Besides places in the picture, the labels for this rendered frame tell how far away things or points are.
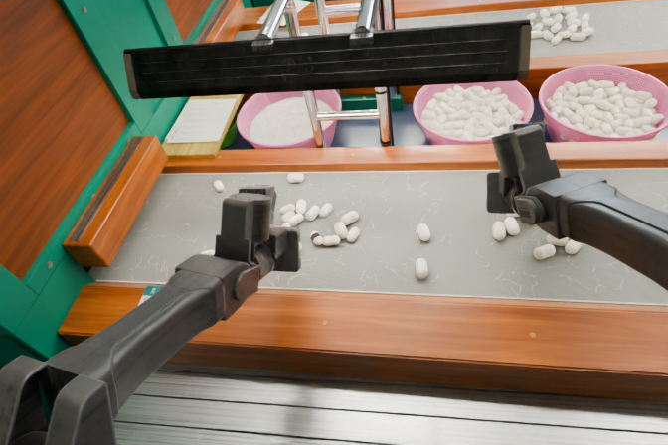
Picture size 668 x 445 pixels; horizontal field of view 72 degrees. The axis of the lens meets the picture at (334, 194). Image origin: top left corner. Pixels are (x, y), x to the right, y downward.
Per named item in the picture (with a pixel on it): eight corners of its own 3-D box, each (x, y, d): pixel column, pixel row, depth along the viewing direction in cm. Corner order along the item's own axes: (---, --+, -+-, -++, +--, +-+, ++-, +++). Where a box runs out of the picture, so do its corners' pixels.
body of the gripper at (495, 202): (485, 171, 75) (491, 175, 67) (553, 170, 72) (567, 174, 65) (485, 211, 75) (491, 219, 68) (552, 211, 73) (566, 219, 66)
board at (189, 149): (216, 158, 107) (214, 154, 106) (157, 159, 110) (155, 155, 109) (251, 77, 129) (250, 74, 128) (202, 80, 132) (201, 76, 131)
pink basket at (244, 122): (366, 139, 117) (362, 109, 110) (277, 191, 109) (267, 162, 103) (311, 96, 134) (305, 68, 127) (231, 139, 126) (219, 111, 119)
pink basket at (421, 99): (550, 154, 104) (558, 121, 97) (437, 186, 103) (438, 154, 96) (494, 91, 122) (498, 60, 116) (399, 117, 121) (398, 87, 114)
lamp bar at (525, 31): (528, 81, 64) (537, 34, 59) (132, 100, 77) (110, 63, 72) (521, 52, 70) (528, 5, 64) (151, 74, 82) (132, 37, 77)
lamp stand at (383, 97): (395, 227, 96) (378, 29, 64) (303, 226, 101) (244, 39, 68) (399, 165, 109) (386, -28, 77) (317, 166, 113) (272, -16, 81)
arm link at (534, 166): (472, 143, 66) (512, 133, 54) (527, 125, 67) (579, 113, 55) (494, 220, 67) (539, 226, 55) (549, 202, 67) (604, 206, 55)
